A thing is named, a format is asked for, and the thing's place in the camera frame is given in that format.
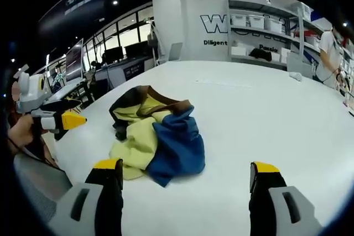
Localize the office desk with dark panel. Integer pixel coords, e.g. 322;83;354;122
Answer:
93;55;155;90

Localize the small white cloth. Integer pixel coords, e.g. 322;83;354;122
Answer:
288;71;304;82

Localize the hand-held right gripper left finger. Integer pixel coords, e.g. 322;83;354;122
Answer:
48;158;124;236

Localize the black computer monitor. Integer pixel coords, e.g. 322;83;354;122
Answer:
124;43;152;59
103;46;124;63

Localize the yellow blue brown garment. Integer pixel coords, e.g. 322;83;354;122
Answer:
108;85;207;188

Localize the row of white storage bins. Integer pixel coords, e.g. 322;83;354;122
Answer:
230;1;324;62

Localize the grey leaning board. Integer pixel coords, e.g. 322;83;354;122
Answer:
168;41;184;62

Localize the grey fabric chair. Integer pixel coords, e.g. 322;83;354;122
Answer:
13;153;73;222

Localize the grey box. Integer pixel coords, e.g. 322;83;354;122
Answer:
285;51;315;78

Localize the grey metal shelf rack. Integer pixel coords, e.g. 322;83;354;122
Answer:
226;0;334;71

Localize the silver framed monitor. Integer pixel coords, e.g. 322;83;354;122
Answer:
64;38;85;84

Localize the dark hanging banner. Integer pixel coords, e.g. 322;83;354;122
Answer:
38;0;108;35

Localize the dark cloth on shelf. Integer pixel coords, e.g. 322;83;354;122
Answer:
248;48;274;62

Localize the white side desk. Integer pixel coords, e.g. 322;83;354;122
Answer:
46;78;96;109

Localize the person's left hand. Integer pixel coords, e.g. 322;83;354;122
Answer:
7;114;43;154

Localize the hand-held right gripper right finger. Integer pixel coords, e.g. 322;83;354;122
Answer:
248;161;323;236

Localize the grey hanging bag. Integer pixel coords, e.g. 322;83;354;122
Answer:
147;22;159;48

